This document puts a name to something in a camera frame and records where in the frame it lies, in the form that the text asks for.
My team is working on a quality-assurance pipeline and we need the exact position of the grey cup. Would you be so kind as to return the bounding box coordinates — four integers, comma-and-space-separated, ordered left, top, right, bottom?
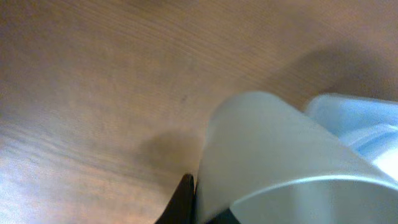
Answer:
194, 92, 397, 223

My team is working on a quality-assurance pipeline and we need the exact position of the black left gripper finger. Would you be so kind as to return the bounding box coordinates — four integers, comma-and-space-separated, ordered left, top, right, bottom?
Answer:
155, 174, 195, 224

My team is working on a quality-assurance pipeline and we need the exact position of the clear plastic storage bin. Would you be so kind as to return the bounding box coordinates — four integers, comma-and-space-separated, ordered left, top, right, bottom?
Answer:
304, 93, 397, 180

